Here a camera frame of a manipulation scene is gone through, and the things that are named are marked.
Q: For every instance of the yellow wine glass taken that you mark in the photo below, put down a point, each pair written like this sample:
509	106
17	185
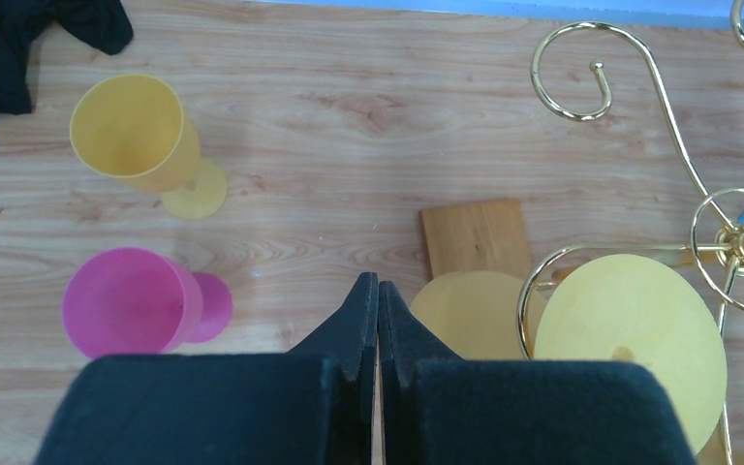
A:
134	129

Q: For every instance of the gold wire glass rack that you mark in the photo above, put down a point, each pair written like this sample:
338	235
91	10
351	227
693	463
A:
711	259

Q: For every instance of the wooden rack base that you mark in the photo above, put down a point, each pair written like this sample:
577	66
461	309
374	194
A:
477	235

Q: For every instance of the yellow wine glass front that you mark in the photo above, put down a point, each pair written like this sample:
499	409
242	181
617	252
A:
634	309

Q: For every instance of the black cloth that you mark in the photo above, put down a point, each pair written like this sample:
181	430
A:
103	25

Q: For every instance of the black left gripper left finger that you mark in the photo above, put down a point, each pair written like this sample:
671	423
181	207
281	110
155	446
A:
310	405

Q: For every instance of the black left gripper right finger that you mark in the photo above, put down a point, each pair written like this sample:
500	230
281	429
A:
439	408

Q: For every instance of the pink wine glass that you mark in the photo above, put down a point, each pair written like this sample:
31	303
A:
132	300

